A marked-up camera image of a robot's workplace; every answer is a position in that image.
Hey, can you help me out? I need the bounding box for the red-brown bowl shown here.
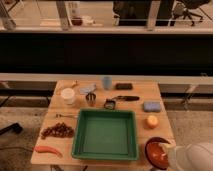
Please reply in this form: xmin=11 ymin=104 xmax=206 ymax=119
xmin=145 ymin=137 xmax=169 ymax=170

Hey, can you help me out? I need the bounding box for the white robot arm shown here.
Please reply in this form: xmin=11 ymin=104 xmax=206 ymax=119
xmin=159 ymin=140 xmax=213 ymax=171

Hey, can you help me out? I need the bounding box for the green plastic tray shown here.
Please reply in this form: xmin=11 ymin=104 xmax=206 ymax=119
xmin=72 ymin=109 xmax=139 ymax=161

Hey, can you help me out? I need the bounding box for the orange round fruit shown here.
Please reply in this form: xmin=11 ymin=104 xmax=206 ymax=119
xmin=146 ymin=115 xmax=159 ymax=129

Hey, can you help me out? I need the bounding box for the blue sponge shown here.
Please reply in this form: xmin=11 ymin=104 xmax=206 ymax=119
xmin=143 ymin=102 xmax=161 ymax=112

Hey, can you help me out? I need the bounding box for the small black square container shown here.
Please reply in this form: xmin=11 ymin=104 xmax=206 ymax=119
xmin=104 ymin=99 xmax=116 ymax=110

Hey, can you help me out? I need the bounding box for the dark brown rectangular block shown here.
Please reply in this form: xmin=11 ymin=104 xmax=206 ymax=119
xmin=115 ymin=83 xmax=133 ymax=90

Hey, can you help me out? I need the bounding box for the blue translucent cup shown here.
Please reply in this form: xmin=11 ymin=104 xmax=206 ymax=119
xmin=102 ymin=76 xmax=112 ymax=90

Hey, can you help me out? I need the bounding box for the metal cup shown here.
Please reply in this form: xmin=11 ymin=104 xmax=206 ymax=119
xmin=86 ymin=92 xmax=96 ymax=106

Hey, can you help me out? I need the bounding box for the white plastic cup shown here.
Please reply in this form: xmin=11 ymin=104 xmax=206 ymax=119
xmin=60 ymin=88 xmax=76 ymax=105

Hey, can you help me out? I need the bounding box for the orange chili pepper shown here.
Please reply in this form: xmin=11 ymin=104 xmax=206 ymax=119
xmin=34 ymin=146 xmax=63 ymax=158

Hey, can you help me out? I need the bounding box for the office chair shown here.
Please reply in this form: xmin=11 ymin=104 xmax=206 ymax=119
xmin=170 ymin=0 xmax=210 ymax=26

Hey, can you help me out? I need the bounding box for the black object on floor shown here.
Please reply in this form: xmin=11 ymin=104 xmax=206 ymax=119
xmin=0 ymin=123 xmax=23 ymax=135

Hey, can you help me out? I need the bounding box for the black-handled knife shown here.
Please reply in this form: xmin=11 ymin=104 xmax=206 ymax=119
xmin=112 ymin=96 xmax=140 ymax=101

